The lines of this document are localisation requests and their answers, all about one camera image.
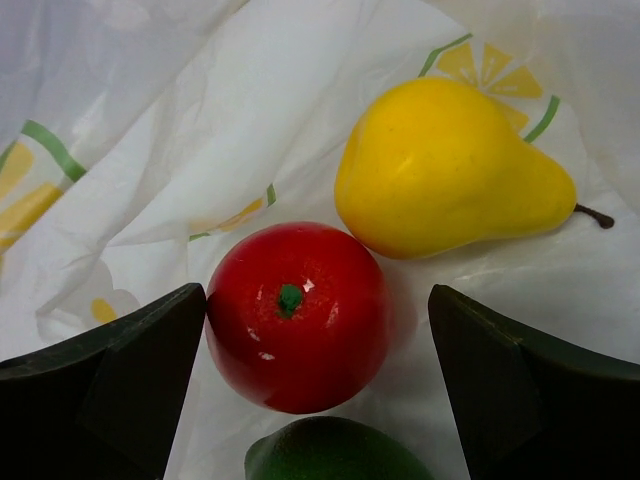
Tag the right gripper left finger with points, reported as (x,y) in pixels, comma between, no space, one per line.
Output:
(104,404)

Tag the red fake apple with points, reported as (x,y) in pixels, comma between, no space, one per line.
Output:
(299,317)

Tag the green fake fruit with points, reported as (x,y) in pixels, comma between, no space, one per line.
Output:
(329,447)

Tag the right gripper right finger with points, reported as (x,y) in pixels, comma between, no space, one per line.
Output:
(528,405)

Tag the yellow fake lemon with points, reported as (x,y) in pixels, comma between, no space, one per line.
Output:
(434,164)

